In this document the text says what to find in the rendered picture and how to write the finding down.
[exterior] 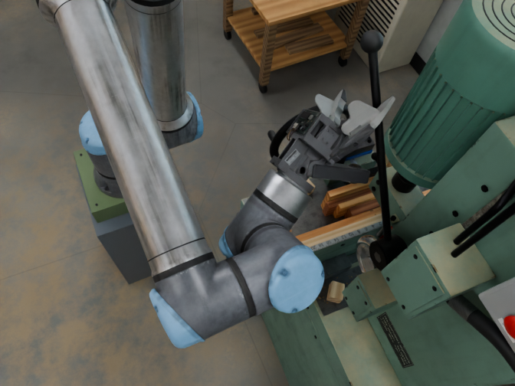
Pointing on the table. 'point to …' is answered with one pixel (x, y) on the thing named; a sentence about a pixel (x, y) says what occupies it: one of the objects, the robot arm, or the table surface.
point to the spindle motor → (456, 93)
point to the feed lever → (387, 246)
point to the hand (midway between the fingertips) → (369, 94)
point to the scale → (346, 237)
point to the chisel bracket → (404, 201)
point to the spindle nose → (402, 184)
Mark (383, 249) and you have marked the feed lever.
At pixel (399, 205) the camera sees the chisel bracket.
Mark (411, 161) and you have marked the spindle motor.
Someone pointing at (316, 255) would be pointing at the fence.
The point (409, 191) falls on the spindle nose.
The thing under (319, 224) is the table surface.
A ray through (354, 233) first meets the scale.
